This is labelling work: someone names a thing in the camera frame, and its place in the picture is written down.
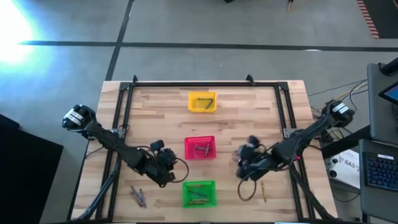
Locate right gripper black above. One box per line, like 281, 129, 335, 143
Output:
235, 144, 277, 182

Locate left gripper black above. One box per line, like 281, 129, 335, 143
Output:
141, 148, 178, 188

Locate light green crayon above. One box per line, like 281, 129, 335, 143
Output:
130, 185, 144, 207

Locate red crayon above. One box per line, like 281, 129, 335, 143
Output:
129, 192, 142, 208

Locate green slotted plastic basket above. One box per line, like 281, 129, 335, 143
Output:
182, 180, 218, 208

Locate red slotted plastic basket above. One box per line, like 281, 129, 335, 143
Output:
184, 135, 217, 161

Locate yellow slotted plastic basket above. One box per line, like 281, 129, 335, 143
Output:
187, 91, 218, 113

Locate white printed box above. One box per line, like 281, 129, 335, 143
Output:
325, 149, 361, 190

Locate laptop with blue-lit keyboard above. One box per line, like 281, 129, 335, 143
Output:
358, 139, 398, 223

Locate black floor mat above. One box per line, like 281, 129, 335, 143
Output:
0, 113, 65, 224

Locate dark grey equipment cart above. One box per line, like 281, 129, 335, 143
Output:
320, 57, 398, 159

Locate small tilted display screen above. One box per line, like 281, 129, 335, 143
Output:
378, 81, 398, 106

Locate black mat with orange edge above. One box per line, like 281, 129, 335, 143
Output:
356, 0, 398, 40

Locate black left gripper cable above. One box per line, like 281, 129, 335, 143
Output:
161, 157, 190, 189

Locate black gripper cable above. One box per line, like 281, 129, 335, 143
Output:
161, 157, 190, 189
238, 179, 257, 202

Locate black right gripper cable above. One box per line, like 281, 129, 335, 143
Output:
238, 179, 257, 202

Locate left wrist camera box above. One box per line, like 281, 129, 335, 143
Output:
150, 139, 165, 153

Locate black aluminium table frame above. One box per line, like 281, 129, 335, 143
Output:
70, 73, 341, 223

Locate yellow floor cable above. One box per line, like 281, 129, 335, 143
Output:
312, 89, 368, 113

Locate grey floor cable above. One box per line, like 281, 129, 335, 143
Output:
307, 80, 369, 97

